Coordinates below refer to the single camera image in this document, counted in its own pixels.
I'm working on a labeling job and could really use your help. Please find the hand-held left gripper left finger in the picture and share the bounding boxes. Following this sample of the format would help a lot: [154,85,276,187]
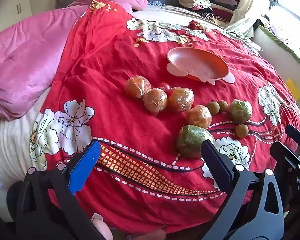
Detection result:
[20,141,102,240]

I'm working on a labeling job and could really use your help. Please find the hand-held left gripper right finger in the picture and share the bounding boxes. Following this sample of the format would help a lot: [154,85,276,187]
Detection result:
[201,139,284,240]

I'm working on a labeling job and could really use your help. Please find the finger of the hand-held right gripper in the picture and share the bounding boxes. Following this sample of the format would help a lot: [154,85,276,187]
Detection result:
[285,124,300,153]
[270,141,300,171]

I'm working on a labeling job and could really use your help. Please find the plastic-wrapped green citrus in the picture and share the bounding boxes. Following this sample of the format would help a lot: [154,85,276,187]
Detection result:
[175,124,216,159]
[228,99,253,125]

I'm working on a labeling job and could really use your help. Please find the plastic-wrapped orange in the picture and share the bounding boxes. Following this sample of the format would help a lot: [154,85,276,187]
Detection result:
[168,87,195,112]
[185,105,213,130]
[142,87,168,117]
[124,76,151,99]

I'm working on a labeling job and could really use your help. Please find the red cherry tomato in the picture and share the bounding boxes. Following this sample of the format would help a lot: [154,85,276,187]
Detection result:
[158,82,173,95]

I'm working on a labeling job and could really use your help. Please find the pink plastic bowl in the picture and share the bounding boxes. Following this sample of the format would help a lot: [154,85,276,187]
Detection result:
[166,47,236,83]

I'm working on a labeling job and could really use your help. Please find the person's left hand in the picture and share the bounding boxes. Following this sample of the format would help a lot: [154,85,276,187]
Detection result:
[91,213,167,240]

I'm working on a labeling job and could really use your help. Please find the yellow paper bag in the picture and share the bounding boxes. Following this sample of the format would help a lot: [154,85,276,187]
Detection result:
[286,79,300,99]

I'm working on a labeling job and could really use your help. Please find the green window seat cushion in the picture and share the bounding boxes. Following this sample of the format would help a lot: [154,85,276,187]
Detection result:
[255,17,300,68]

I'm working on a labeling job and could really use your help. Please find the red floral blanket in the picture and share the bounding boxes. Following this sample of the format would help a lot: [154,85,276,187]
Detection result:
[46,0,300,235]

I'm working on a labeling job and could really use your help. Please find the crumpled light clothes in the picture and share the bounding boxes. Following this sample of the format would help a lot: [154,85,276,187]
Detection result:
[230,30,262,55]

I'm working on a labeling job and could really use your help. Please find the lilac clothes heap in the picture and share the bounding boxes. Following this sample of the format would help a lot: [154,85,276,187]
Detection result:
[262,15,300,43]

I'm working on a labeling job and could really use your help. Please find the pink velvet blanket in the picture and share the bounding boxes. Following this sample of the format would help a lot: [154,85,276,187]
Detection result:
[0,0,148,120]

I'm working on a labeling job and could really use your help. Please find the cream curtain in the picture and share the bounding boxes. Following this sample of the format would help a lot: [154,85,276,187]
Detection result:
[225,0,278,37]

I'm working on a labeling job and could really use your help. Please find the pile of folded clothes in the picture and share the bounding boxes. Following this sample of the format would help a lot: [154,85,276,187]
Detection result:
[178,0,239,20]

